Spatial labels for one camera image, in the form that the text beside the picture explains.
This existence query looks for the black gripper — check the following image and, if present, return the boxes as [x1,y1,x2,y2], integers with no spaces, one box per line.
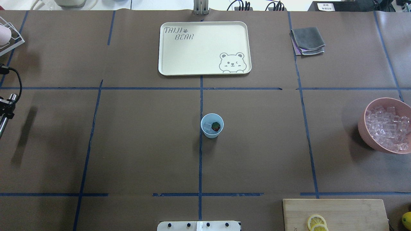
[0,97,16,119]

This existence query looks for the steel muddler black tip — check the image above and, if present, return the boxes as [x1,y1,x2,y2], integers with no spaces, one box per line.
[0,94,18,138]

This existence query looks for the red strawberry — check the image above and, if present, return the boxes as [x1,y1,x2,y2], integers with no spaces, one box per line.
[211,122,221,133]

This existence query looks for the pink cup on rack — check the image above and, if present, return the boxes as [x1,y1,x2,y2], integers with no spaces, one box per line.
[0,25,12,46]

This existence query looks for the light blue plastic cup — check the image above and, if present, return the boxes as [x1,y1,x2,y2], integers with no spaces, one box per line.
[200,114,224,139]

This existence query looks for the clear ice cube in cup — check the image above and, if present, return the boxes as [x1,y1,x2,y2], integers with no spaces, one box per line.
[202,123,212,133]

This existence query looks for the pink bowl of ice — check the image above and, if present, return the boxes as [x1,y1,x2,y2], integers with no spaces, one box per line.
[358,98,411,154]

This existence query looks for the cream bear print tray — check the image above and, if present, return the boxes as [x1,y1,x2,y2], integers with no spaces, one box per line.
[158,21,252,76]

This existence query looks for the black power strip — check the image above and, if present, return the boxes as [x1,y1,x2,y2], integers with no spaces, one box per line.
[226,0,286,12]

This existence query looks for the grey folded cloth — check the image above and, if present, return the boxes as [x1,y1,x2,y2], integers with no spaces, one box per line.
[290,27,325,56]

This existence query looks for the wooden cutting board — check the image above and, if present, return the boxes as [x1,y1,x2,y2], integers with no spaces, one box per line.
[282,199,389,231]

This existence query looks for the lemon slices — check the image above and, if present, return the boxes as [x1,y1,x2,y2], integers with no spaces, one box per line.
[307,214,329,231]

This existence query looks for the whole yellow lemon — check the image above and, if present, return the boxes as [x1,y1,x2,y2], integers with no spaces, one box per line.
[402,212,411,231]

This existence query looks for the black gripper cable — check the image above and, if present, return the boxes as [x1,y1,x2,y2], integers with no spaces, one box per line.
[0,64,23,103]

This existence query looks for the white wire cup rack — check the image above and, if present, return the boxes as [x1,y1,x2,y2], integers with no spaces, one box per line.
[0,17,25,56]

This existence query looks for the aluminium frame post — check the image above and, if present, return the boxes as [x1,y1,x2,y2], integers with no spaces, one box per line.
[193,0,209,15]

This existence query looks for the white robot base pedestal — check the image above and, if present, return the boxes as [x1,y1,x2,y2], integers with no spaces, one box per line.
[157,220,242,231]

